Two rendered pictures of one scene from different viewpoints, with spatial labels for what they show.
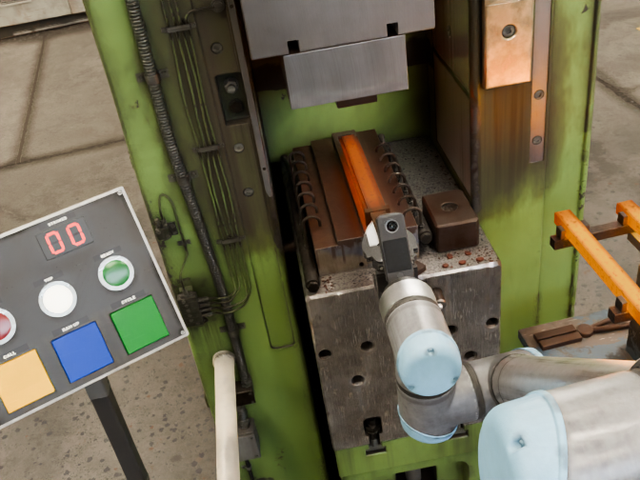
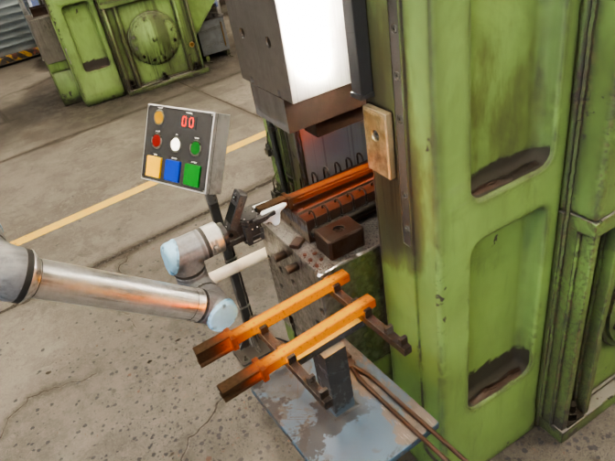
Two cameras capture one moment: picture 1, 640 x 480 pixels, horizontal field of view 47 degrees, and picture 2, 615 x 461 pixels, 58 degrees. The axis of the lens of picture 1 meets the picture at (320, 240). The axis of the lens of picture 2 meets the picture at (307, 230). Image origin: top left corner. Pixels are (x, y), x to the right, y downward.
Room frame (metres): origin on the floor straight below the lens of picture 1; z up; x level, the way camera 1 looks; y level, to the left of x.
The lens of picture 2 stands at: (0.62, -1.43, 1.86)
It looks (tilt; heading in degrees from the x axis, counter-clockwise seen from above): 34 degrees down; 68
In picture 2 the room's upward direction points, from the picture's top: 11 degrees counter-clockwise
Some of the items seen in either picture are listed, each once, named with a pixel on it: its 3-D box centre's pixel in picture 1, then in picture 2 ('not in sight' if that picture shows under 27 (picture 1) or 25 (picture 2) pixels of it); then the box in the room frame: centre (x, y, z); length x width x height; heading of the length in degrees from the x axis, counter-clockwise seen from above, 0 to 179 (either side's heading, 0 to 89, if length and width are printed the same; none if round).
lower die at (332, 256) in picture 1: (349, 193); (348, 192); (1.34, -0.08, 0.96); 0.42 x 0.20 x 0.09; 2
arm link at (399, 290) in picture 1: (410, 307); (213, 239); (0.87, -0.13, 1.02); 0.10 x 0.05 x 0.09; 92
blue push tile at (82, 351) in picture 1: (82, 351); (173, 170); (0.91, 0.41, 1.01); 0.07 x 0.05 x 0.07; 117
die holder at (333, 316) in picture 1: (383, 282); (368, 263); (1.35, -0.13, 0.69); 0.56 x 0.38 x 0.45; 2
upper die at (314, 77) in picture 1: (329, 30); (333, 83); (1.34, -0.08, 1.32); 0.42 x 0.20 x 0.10; 2
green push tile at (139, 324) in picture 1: (139, 324); (192, 175); (0.96, 0.32, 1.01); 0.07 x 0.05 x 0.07; 117
